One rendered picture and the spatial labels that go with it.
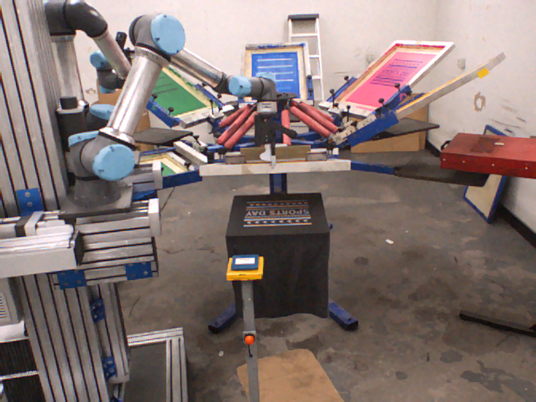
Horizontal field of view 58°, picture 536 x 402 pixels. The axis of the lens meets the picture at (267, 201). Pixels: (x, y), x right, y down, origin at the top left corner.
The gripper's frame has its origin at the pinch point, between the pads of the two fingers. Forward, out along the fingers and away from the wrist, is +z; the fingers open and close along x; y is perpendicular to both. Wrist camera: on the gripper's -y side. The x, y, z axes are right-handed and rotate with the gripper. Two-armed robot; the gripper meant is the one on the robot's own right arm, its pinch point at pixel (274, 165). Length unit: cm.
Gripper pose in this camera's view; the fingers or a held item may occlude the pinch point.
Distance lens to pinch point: 190.1
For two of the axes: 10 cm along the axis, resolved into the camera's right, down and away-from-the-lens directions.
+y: -10.0, 0.4, 0.3
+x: -0.3, 1.0, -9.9
